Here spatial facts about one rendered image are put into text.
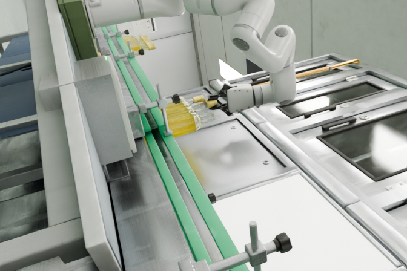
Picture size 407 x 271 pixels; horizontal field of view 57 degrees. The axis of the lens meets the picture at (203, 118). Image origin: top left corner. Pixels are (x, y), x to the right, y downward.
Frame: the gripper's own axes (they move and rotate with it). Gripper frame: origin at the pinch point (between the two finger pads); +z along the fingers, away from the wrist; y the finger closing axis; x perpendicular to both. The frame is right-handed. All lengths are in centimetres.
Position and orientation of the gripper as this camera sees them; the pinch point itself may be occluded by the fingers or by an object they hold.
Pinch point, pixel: (213, 101)
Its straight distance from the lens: 143.4
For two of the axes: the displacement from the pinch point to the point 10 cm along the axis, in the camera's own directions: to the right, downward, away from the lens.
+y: -1.3, -8.8, -4.6
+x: 0.6, 4.6, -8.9
